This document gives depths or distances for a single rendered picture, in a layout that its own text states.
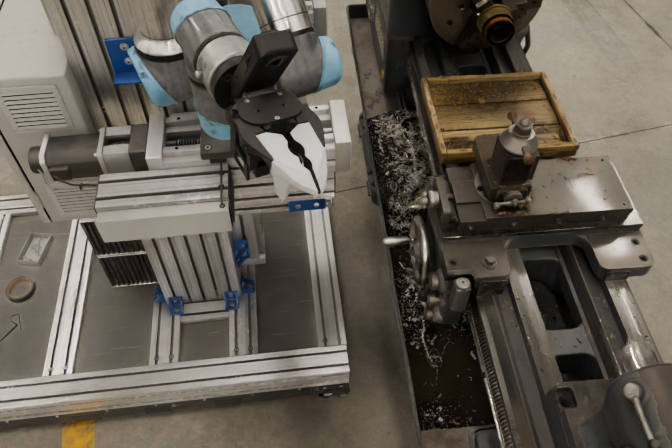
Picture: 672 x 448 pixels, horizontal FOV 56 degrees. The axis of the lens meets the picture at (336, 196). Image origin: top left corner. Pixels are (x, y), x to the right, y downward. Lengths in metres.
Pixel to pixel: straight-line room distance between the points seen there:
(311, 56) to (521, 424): 0.81
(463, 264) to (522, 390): 0.28
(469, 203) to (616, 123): 1.90
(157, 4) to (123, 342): 1.34
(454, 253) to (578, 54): 2.33
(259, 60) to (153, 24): 0.46
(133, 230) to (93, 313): 0.96
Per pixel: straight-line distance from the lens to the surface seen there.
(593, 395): 1.30
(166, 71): 1.13
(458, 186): 1.46
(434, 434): 1.62
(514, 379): 1.35
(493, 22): 1.70
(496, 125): 1.74
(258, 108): 0.69
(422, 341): 1.68
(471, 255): 1.42
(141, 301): 2.23
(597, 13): 3.96
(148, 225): 1.31
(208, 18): 0.82
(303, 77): 0.91
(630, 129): 3.26
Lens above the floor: 2.05
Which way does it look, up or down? 50 degrees down
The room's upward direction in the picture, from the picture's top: straight up
